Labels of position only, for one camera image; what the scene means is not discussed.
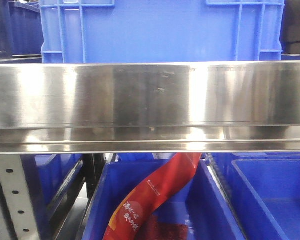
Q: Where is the blue bin center lower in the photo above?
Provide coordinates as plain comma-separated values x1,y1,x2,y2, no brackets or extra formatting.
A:
83,153,244,240

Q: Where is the blue bin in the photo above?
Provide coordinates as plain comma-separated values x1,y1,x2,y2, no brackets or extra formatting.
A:
34,153,83,207
83,153,244,240
204,152,300,240

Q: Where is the blue bin left lower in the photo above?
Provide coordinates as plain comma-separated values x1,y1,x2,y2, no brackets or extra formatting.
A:
34,153,83,207

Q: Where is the blue bin right lower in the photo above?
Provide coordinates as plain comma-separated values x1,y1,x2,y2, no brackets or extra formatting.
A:
204,152,300,240

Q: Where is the red printed bag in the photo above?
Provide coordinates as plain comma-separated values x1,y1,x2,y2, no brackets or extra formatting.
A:
103,152,201,240

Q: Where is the large blue crate upper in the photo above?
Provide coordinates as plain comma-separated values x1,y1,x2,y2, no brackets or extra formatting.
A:
39,0,285,63

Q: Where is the dark blue crate upper left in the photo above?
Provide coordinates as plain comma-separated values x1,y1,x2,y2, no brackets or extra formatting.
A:
0,0,44,60

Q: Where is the perforated metal upright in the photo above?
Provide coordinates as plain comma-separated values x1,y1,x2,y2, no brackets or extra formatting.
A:
0,154,40,240

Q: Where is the stainless steel shelf rail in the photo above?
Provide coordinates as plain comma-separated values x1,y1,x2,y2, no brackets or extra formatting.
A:
0,61,300,154

